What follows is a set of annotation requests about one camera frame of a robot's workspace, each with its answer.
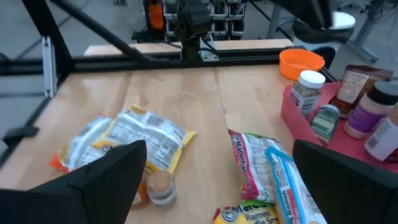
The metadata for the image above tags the herb jar with white lid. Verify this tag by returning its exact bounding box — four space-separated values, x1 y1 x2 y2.
290 70 326 118

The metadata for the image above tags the small green-label tin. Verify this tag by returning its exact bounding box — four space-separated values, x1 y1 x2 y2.
310 104 341 144

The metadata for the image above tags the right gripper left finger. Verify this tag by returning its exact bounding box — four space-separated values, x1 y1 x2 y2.
0 140 147 224

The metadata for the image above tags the brown food pouch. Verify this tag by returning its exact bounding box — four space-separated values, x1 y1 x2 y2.
330 64 395 118

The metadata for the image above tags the orange ramen noodle packet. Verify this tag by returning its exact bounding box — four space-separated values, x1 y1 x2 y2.
49 115 116 174

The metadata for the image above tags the yellow-edged white ramen packet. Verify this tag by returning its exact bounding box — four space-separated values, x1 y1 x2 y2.
93 105 198 175

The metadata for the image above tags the purple-label jar black lid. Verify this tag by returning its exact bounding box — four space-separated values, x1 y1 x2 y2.
343 81 398 140

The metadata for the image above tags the pink plastic tray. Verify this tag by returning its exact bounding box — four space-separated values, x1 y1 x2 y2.
280 81 398 174

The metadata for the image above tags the black table clamp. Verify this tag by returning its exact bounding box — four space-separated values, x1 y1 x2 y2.
2 125 40 141

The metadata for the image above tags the silver aluminium bracket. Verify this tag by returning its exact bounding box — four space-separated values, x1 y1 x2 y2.
42 36 59 99

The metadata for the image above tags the blue ramen noodle packet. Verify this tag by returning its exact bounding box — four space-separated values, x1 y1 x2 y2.
264 146 329 224

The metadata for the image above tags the yellow Maruchan ramen packet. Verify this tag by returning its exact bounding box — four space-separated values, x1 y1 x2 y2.
211 200 280 224

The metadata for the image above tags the long wooden desk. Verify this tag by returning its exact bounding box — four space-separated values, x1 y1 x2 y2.
267 0 398 63

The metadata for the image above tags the white trash can black bag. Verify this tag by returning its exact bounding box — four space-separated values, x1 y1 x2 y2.
292 11 356 44

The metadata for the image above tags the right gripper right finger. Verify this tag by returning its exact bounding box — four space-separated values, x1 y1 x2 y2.
292 139 398 224

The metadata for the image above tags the pink and green ramen packet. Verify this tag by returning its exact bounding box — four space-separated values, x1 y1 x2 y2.
228 129 289 203

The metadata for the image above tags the tan open-top spice jar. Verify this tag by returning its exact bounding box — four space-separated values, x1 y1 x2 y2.
146 170 177 208

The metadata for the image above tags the orange plastic bowl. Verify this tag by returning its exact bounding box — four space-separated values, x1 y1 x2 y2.
279 48 326 81

